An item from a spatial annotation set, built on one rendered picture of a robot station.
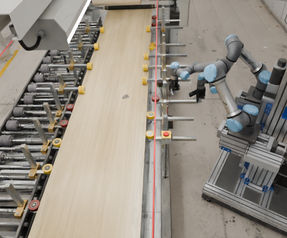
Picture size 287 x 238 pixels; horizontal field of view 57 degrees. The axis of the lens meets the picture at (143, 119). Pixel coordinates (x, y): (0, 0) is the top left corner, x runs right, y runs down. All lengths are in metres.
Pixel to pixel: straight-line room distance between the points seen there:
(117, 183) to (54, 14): 1.55
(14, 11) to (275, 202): 2.77
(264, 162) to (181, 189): 1.15
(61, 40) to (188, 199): 2.54
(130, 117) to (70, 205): 0.97
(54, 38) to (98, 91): 2.19
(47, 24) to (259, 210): 2.54
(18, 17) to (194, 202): 2.70
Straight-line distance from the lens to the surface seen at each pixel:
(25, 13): 0.58
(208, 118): 3.85
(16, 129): 2.90
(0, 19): 0.64
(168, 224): 2.12
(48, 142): 2.58
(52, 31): 0.71
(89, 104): 2.74
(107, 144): 2.32
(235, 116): 2.04
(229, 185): 2.94
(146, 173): 2.43
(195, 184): 3.13
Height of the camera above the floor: 2.63
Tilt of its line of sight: 44 degrees down
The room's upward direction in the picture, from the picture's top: 4 degrees counter-clockwise
